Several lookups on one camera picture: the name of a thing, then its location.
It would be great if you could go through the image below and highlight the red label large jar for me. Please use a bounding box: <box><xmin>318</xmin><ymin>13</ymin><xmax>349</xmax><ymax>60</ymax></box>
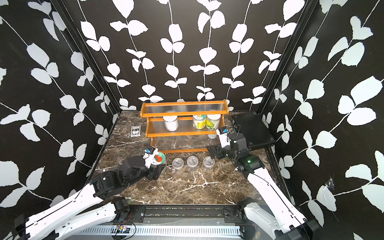
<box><xmin>152</xmin><ymin>152</ymin><xmax>167</xmax><ymax>166</ymax></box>

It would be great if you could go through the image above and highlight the small seed jar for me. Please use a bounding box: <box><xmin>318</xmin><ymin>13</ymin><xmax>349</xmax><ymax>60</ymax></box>
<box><xmin>172</xmin><ymin>158</ymin><xmax>184</xmax><ymax>171</ymax></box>
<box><xmin>203</xmin><ymin>157</ymin><xmax>215</xmax><ymax>171</ymax></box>
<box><xmin>187</xmin><ymin>156</ymin><xmax>199</xmax><ymax>171</ymax></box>

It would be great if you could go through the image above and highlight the green label large jar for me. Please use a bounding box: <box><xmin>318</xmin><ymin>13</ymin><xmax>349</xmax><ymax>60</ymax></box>
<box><xmin>206</xmin><ymin>114</ymin><xmax>222</xmax><ymax>130</ymax></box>

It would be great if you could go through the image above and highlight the yellow green label jar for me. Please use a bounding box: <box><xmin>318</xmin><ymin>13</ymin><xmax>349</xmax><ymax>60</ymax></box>
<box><xmin>193</xmin><ymin>115</ymin><xmax>207</xmax><ymax>130</ymax></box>

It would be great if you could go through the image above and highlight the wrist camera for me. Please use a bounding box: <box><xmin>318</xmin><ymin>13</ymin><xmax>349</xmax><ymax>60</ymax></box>
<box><xmin>143</xmin><ymin>146</ymin><xmax>159</xmax><ymax>169</ymax></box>
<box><xmin>216</xmin><ymin>126</ymin><xmax>230</xmax><ymax>148</ymax></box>

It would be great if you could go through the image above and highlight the black front rail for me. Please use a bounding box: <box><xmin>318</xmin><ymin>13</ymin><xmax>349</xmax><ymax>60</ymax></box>
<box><xmin>113</xmin><ymin>199</ymin><xmax>255</xmax><ymax>224</ymax></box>

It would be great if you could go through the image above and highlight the white slotted cable duct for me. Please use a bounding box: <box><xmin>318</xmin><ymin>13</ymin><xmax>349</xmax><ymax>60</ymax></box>
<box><xmin>75</xmin><ymin>225</ymin><xmax>243</xmax><ymax>238</ymax></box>

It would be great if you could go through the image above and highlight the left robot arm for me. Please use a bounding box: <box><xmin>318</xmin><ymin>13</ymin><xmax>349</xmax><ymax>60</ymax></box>
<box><xmin>15</xmin><ymin>153</ymin><xmax>166</xmax><ymax>240</ymax></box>

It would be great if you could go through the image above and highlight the small black white card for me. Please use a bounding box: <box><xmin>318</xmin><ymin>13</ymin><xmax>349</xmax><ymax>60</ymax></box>
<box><xmin>130</xmin><ymin>126</ymin><xmax>141</xmax><ymax>138</ymax></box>

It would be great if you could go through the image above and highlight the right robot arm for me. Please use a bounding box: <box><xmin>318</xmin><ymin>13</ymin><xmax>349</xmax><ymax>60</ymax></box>
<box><xmin>208</xmin><ymin>128</ymin><xmax>320</xmax><ymax>240</ymax></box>

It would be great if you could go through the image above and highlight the black flat case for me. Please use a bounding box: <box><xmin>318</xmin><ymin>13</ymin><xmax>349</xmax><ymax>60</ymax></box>
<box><xmin>232</xmin><ymin>112</ymin><xmax>276</xmax><ymax>150</ymax></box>

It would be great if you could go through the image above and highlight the white large jar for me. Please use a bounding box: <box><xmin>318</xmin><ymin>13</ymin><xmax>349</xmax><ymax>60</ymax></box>
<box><xmin>163</xmin><ymin>116</ymin><xmax>179</xmax><ymax>132</ymax></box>

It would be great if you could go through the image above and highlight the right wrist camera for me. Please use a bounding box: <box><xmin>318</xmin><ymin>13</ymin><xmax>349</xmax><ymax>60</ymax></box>
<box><xmin>216</xmin><ymin>126</ymin><xmax>230</xmax><ymax>148</ymax></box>

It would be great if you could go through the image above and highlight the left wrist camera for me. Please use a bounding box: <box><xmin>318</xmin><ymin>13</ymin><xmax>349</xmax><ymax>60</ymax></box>
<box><xmin>143</xmin><ymin>146</ymin><xmax>159</xmax><ymax>169</ymax></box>

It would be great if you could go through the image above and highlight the small circuit board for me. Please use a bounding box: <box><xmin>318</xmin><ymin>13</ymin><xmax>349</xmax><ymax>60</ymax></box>
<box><xmin>115</xmin><ymin>226</ymin><xmax>131</xmax><ymax>235</ymax></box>

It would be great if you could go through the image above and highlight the orange wooden shelf rack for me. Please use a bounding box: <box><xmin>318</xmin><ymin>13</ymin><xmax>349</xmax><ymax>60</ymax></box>
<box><xmin>140</xmin><ymin>100</ymin><xmax>229</xmax><ymax>154</ymax></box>

